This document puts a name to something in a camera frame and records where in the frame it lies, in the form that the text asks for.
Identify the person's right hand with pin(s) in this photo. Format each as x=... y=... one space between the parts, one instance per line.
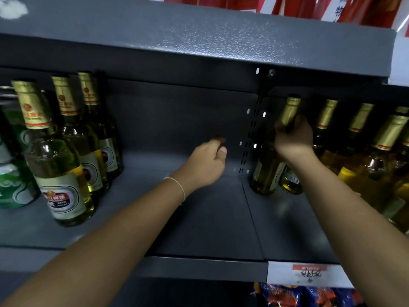
x=294 y=142

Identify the person's left hand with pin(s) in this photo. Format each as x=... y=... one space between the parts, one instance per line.
x=201 y=164

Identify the person's right thumb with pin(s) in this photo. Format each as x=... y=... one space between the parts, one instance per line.
x=280 y=126

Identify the person's left thumb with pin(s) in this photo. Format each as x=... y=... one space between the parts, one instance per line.
x=222 y=154

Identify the gold-foil beer bottle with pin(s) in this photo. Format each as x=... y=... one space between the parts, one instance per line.
x=265 y=175
x=54 y=175
x=105 y=134
x=326 y=115
x=402 y=110
x=80 y=140
x=388 y=134
x=361 y=118

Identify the person's right forearm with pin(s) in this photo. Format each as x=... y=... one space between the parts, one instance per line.
x=351 y=226

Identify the person's left forearm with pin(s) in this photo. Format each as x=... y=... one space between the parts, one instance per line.
x=105 y=249

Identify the dark grey metal shelf unit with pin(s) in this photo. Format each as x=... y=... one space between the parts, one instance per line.
x=191 y=44

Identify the row of red hanging banners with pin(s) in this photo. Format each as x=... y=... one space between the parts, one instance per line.
x=297 y=4

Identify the white hanging paper sign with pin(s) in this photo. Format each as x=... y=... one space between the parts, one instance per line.
x=337 y=7

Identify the white shelf price tag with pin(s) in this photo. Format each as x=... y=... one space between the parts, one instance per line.
x=306 y=273

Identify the colourful snack packets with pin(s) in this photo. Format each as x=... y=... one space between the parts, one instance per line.
x=306 y=297

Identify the green beverage can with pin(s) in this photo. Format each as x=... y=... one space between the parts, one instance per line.
x=14 y=124
x=12 y=188

